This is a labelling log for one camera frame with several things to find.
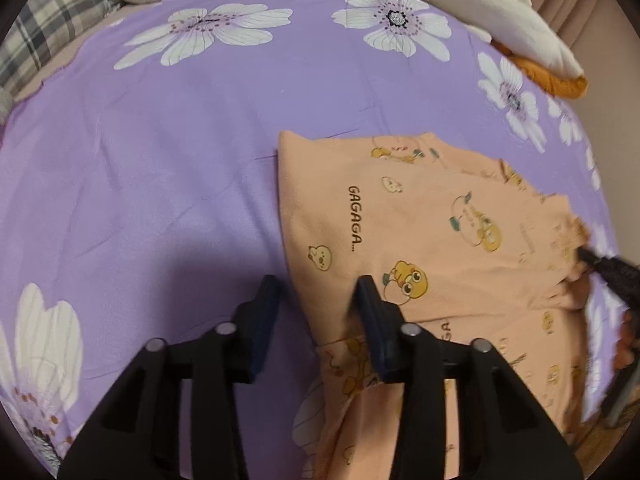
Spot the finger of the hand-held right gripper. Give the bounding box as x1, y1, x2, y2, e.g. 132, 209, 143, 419
577, 245, 640, 312

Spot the person's right hand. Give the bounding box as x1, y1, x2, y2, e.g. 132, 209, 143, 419
614, 305, 640, 372

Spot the white goose plush toy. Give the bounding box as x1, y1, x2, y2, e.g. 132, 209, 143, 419
325, 0, 589, 102

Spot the purple floral bedsheet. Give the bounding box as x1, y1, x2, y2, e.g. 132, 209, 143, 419
0, 0, 621, 480

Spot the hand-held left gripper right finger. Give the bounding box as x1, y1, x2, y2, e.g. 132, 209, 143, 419
352, 275, 583, 480

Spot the grey plaid pillow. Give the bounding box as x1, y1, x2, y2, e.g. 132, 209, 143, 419
0, 0, 127, 107

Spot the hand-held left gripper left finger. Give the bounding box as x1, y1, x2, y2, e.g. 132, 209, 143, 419
57, 274, 282, 480

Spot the orange printed baby shirt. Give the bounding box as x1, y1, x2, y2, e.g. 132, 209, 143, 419
276, 130, 596, 480

